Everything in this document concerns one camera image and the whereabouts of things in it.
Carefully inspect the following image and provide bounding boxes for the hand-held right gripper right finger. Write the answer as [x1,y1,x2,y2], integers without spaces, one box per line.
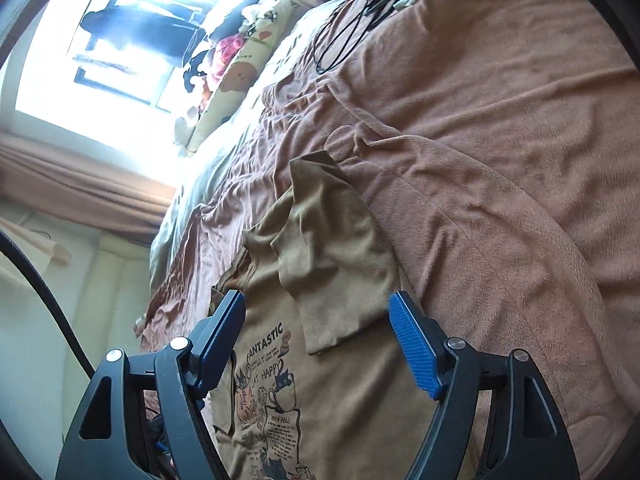
[387,291,581,480]

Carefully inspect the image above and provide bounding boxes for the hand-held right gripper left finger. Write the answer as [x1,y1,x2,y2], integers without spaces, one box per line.
[54,289,247,480]

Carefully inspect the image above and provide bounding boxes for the brown towel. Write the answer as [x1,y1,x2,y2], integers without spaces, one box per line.
[207,152,468,480]

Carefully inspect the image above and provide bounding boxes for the cream padded headboard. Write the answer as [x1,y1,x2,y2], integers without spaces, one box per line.
[0,240,161,461]

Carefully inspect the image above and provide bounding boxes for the pale quilt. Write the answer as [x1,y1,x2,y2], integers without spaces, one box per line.
[149,2,331,286]

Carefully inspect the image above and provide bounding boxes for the cream hanging cloth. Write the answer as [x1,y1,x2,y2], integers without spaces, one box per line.
[0,217,72,266]

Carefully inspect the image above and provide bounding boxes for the brown fleece blanket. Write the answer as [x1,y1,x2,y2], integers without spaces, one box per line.
[132,0,640,480]

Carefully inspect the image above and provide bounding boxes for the pink brown curtain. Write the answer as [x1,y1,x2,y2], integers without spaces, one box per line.
[0,132,176,241]

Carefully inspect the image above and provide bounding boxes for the cream bear print pillow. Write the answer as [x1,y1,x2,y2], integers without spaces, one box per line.
[187,0,296,153]

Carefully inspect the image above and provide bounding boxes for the black and white plush toy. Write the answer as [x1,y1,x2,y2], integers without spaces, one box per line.
[180,52,216,96]

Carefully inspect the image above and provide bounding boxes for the pink plush toy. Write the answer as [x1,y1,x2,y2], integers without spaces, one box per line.
[207,35,246,86]

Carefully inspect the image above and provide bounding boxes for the hanging black coat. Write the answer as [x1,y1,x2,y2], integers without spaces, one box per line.
[80,7,186,61]

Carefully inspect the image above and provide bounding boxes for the black cables on bed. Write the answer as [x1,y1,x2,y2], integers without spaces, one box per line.
[314,0,418,75]

